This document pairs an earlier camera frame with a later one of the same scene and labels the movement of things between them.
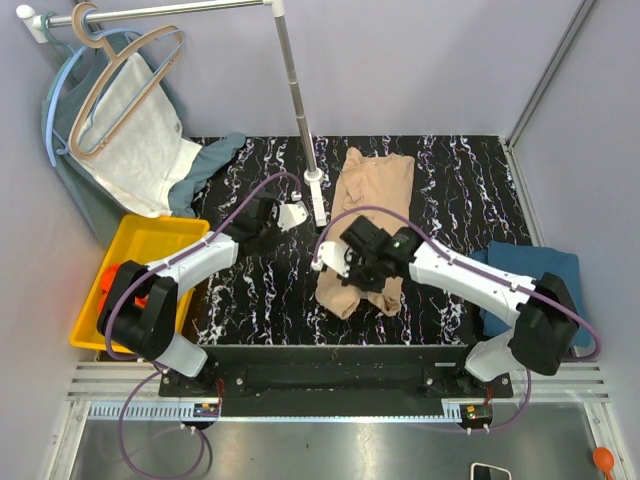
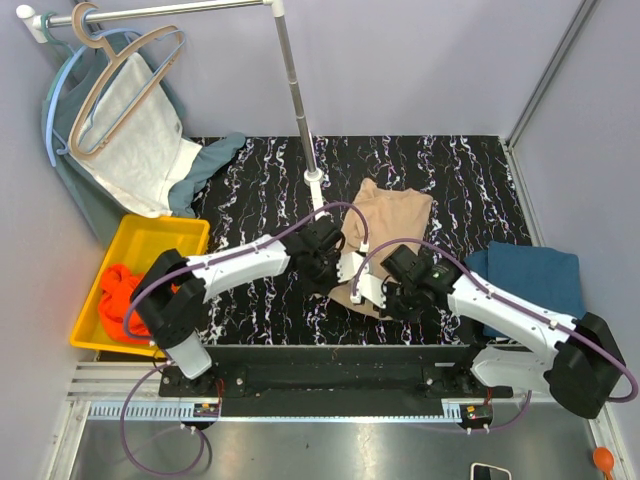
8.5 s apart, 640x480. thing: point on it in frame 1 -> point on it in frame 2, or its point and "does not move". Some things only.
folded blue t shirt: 529,261 does not move
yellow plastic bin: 142,239 does not move
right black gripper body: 362,273 -> 401,302
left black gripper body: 271,238 -> 322,275
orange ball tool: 604,460 does not move
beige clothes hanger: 79,29 does not move
